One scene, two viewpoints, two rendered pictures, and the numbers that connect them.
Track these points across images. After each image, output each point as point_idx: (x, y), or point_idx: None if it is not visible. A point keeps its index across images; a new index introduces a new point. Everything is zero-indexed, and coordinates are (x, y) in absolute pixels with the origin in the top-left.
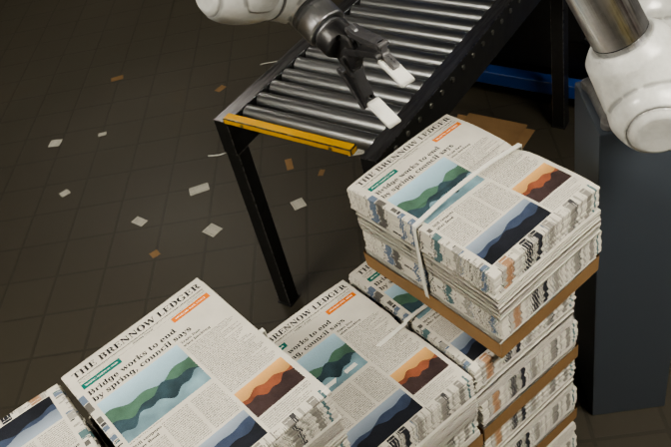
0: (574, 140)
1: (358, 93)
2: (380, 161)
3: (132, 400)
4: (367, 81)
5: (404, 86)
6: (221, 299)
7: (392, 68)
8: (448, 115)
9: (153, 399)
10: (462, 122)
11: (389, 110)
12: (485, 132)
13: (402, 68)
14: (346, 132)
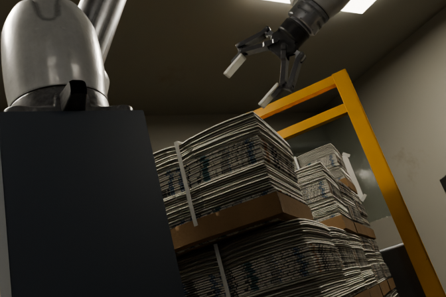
0: (165, 211)
1: (287, 77)
2: (445, 184)
3: None
4: (281, 69)
5: (227, 77)
6: (298, 170)
7: None
8: (249, 112)
9: None
10: (231, 118)
11: (266, 94)
12: (207, 129)
13: (231, 64)
14: None
